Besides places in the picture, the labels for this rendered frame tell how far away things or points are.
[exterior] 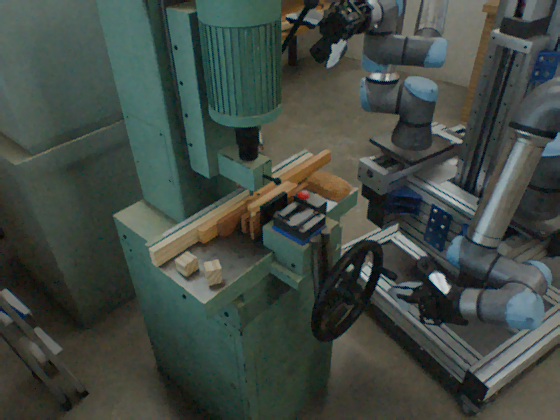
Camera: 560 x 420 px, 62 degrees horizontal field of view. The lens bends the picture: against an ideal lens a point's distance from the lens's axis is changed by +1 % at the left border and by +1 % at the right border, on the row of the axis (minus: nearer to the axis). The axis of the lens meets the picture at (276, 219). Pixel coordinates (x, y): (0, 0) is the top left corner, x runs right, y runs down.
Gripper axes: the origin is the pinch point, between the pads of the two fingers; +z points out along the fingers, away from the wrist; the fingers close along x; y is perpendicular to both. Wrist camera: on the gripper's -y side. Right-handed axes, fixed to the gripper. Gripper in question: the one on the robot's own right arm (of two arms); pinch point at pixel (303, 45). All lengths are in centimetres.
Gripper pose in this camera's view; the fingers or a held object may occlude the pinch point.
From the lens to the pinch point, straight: 114.0
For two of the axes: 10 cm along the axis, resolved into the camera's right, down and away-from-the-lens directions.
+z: -6.8, 4.7, -5.7
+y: 4.1, -4.0, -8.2
